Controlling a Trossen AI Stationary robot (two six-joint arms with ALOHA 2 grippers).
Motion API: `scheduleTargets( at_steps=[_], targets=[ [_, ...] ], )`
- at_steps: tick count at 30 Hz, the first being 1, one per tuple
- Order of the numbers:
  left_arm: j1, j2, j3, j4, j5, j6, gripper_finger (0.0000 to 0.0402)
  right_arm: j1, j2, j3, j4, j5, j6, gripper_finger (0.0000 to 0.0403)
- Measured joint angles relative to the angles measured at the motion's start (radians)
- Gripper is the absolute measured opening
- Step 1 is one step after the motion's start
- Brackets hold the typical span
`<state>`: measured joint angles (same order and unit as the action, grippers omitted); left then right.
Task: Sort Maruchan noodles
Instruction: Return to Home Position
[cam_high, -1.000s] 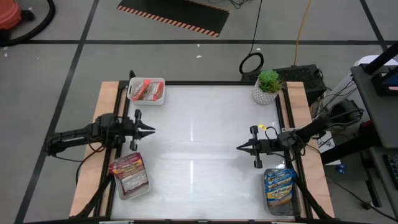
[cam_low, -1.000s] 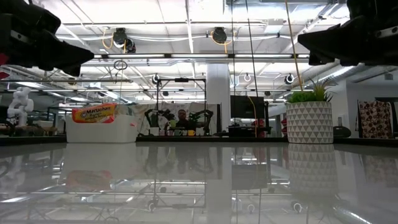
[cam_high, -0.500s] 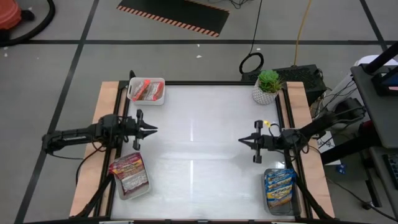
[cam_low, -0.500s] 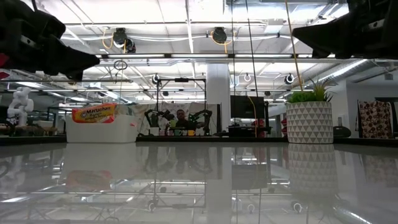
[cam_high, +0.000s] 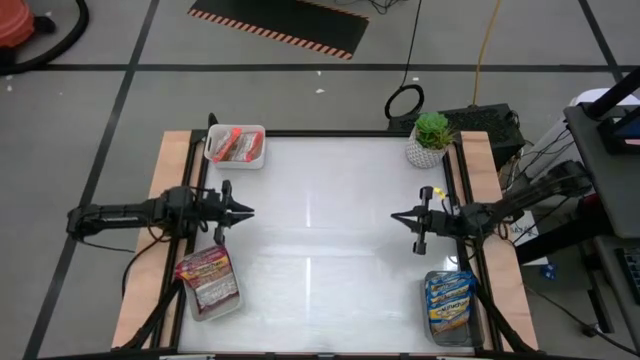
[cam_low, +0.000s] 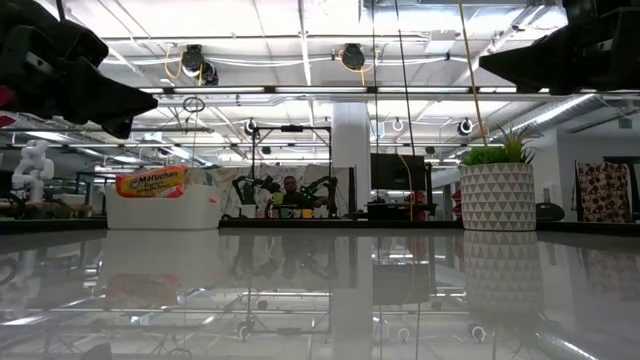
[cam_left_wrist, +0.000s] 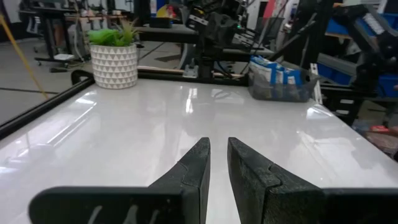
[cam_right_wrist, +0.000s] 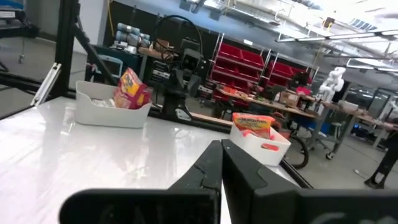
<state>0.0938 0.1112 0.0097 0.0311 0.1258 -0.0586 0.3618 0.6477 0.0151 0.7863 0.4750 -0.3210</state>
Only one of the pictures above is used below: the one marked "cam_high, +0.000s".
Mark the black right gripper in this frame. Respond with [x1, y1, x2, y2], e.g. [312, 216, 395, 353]
[390, 185, 465, 256]

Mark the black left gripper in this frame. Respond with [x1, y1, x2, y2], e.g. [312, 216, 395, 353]
[198, 179, 256, 246]

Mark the white plastic bin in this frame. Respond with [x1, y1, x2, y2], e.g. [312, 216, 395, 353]
[203, 123, 268, 170]

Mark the green plant in patterned pot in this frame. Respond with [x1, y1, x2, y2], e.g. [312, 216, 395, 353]
[404, 112, 455, 170]

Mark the light wooden side board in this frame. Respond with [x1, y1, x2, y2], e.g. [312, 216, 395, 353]
[112, 130, 194, 349]
[459, 130, 539, 351]

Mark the clear plastic bin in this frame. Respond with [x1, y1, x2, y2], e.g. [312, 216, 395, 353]
[175, 245, 245, 323]

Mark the black computer case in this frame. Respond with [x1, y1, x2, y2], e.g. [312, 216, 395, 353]
[387, 103, 526, 166]

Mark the grey plastic bin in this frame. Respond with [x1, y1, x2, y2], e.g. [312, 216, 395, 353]
[422, 269, 485, 348]

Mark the black hazard-striped floor mat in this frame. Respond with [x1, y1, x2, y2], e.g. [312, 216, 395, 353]
[187, 0, 370, 61]

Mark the dark grey desk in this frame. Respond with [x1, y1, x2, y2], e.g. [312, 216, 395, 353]
[563, 102, 640, 240]

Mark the black keyboard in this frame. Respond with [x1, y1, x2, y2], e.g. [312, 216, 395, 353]
[619, 247, 640, 304]

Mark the black monitor pole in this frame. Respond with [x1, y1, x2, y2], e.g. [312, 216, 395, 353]
[582, 66, 640, 121]

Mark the orange vacuum cleaner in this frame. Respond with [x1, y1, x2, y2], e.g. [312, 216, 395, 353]
[0, 0, 36, 50]

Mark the black table frame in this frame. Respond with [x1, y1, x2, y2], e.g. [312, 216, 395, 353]
[149, 128, 506, 360]

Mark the black looped floor cable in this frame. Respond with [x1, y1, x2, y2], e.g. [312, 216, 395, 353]
[383, 0, 426, 121]

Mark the yellow floor cable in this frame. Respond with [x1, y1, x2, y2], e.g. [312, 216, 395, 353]
[471, 0, 503, 107]

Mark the black vacuum hose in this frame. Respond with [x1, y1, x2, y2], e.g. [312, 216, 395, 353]
[0, 0, 91, 76]

